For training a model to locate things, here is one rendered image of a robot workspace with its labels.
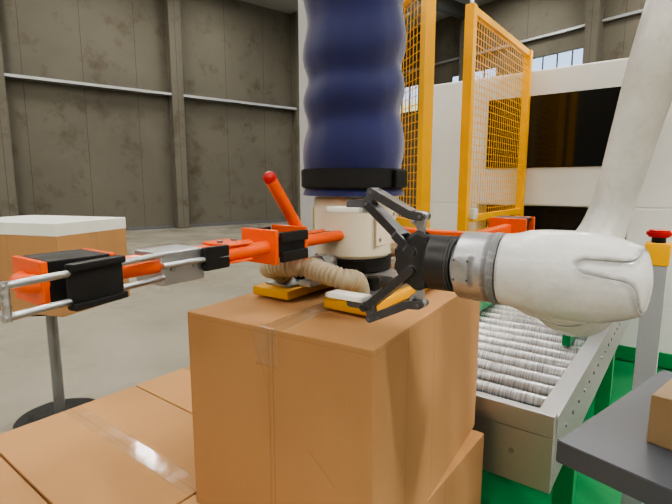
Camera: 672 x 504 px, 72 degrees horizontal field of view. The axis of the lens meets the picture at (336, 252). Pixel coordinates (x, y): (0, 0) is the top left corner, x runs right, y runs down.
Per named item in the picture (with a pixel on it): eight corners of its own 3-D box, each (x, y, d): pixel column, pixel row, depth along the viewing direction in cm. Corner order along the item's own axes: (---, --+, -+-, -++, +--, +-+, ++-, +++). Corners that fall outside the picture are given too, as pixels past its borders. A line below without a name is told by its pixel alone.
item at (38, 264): (88, 285, 60) (85, 247, 60) (119, 293, 56) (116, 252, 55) (15, 298, 54) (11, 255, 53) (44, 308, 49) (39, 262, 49)
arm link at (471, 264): (490, 311, 55) (443, 304, 59) (511, 296, 63) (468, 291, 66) (493, 236, 54) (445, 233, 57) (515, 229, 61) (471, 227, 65)
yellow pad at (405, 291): (405, 278, 115) (405, 258, 115) (443, 283, 110) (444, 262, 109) (322, 308, 88) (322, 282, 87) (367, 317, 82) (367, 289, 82)
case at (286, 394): (345, 390, 144) (346, 264, 139) (474, 425, 124) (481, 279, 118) (195, 502, 94) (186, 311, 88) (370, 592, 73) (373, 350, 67)
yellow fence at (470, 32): (507, 337, 360) (523, 53, 329) (521, 340, 353) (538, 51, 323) (443, 390, 268) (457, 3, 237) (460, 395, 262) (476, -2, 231)
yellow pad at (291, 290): (342, 269, 126) (342, 251, 126) (374, 274, 121) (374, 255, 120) (252, 294, 99) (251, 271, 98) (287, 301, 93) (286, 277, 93)
